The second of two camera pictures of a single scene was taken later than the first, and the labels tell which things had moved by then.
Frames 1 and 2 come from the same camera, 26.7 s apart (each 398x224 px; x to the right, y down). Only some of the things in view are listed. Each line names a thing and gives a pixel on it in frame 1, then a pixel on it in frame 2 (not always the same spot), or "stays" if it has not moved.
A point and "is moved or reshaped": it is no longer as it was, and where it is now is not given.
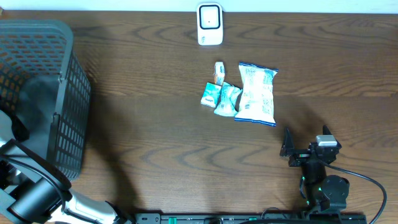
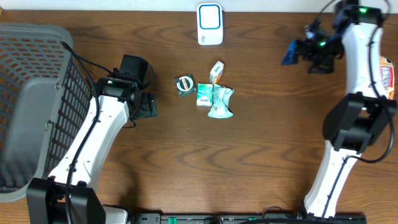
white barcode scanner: [209, 23] stays
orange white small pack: [219, 73] is moved or reshaped
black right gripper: [300, 155] → [325, 65]
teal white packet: [227, 105] is moved or reshaped
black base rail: [254, 218] stays
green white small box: [211, 94] is moved or reshaped
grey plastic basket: [45, 93] stays
